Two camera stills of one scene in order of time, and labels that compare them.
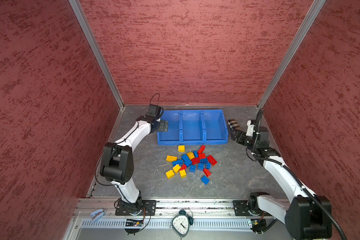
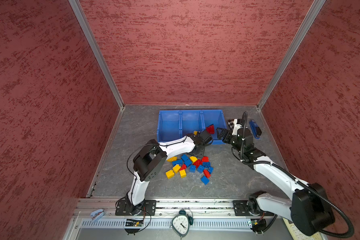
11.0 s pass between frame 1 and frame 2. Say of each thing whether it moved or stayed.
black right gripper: moved
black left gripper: moved
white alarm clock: stayed
